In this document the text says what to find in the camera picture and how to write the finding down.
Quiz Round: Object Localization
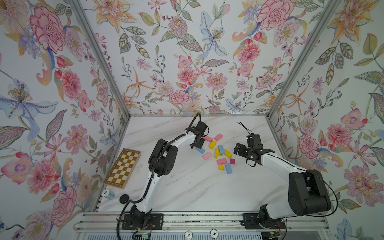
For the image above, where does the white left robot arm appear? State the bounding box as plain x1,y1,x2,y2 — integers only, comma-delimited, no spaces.
117,120,209,227

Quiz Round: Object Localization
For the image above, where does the light pink block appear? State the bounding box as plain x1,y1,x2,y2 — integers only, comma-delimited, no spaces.
202,153,213,161

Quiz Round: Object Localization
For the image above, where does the blue block on yellow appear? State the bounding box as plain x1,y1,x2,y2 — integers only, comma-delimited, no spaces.
218,146,225,155

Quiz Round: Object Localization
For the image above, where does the light blue long block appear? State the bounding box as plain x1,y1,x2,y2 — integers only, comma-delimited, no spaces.
196,148,205,154

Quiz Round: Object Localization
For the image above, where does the pink rectangular block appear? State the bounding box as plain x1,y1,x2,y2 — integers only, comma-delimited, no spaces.
214,134,223,142

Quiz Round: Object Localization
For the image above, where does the blue lower block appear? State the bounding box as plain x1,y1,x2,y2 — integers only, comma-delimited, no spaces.
225,164,233,174

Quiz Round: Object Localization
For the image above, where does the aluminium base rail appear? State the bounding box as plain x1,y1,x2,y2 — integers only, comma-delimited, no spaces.
74,212,329,233

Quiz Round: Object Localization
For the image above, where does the wooden chessboard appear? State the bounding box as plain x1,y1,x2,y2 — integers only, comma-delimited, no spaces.
104,149,141,189

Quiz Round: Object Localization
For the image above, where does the yellow angled block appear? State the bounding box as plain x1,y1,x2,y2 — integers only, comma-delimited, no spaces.
225,150,233,159

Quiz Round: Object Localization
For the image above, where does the aluminium frame post right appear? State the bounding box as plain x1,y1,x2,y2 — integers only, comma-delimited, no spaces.
266,0,341,120

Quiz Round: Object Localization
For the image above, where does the black round puck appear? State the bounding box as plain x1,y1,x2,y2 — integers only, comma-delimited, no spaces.
119,194,130,204

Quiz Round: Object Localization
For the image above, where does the yellow rectangular block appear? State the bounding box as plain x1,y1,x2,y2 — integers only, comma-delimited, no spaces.
209,141,217,149

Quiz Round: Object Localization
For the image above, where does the aluminium frame post left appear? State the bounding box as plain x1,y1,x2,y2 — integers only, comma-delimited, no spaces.
69,0,131,120

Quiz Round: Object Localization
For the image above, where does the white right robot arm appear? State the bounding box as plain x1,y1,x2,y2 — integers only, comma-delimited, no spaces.
234,134,331,228

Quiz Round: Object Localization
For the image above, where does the aluminium frame post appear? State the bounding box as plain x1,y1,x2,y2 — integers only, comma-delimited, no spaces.
266,0,341,120
69,0,131,120

